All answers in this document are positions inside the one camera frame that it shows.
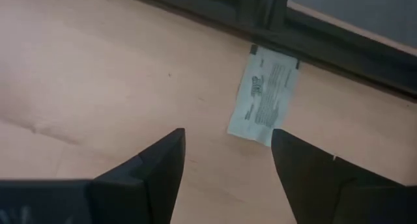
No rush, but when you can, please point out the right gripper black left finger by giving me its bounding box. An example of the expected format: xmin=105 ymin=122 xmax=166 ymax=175
xmin=85 ymin=128 xmax=186 ymax=224

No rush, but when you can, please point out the black aluminium table frame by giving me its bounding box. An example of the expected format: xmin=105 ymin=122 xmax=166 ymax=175
xmin=110 ymin=0 xmax=417 ymax=101

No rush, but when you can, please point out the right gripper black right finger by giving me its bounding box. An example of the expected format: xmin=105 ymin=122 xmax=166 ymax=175
xmin=271 ymin=128 xmax=407 ymax=224

